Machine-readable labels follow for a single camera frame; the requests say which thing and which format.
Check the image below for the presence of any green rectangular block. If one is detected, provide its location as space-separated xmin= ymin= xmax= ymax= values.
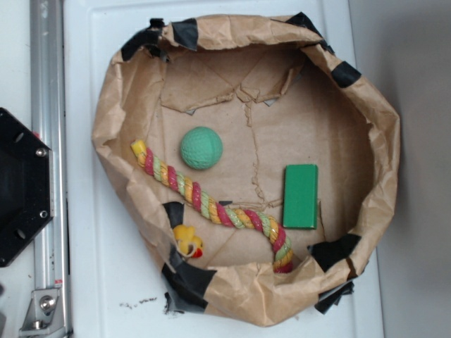
xmin=283 ymin=164 xmax=318 ymax=230

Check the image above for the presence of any green dimpled ball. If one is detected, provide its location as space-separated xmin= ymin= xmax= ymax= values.
xmin=180 ymin=127 xmax=223 ymax=170

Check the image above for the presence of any brown paper bag bin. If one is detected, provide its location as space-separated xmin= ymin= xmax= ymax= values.
xmin=92 ymin=13 xmax=400 ymax=326

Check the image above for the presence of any yellow rubber duck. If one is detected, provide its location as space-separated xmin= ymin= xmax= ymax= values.
xmin=173 ymin=224 xmax=204 ymax=258

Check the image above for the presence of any red yellow green rope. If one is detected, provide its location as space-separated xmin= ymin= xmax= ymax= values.
xmin=130 ymin=139 xmax=295 ymax=275

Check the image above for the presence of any aluminium extrusion rail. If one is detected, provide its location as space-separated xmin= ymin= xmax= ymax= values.
xmin=30 ymin=1 xmax=73 ymax=337

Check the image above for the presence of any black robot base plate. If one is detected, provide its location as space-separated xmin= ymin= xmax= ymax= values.
xmin=1 ymin=108 xmax=53 ymax=268

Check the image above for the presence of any metal corner bracket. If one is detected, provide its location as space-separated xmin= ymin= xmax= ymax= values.
xmin=19 ymin=288 xmax=64 ymax=337

